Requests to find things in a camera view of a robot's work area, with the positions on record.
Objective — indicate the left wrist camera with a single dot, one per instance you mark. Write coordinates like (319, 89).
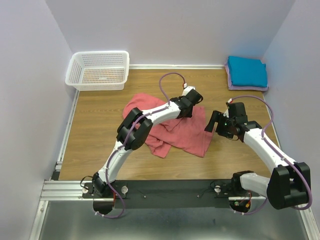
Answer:
(187, 90)

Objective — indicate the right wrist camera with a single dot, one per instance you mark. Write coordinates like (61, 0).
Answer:
(226, 113)

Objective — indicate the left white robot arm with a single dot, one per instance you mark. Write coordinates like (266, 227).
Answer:
(133, 132)

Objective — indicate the folded teal t shirt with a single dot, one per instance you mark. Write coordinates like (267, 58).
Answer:
(247, 72)

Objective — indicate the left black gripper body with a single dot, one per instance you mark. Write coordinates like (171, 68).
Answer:
(189, 114)

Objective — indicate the aluminium rail frame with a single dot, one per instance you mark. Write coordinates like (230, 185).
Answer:
(55, 190)

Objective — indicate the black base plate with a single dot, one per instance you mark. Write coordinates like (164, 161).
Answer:
(167, 194)

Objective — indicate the folded lavender t shirt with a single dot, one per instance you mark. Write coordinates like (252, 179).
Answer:
(241, 88)

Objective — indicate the white plastic basket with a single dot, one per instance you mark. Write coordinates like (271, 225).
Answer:
(105, 70)

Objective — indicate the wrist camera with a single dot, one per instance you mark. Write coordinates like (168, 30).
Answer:
(226, 113)
(187, 90)

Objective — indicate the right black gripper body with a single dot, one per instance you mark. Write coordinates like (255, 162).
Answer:
(224, 126)

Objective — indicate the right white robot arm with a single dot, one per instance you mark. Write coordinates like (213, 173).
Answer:
(289, 185)

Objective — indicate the pink t shirt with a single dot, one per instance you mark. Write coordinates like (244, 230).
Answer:
(187, 134)

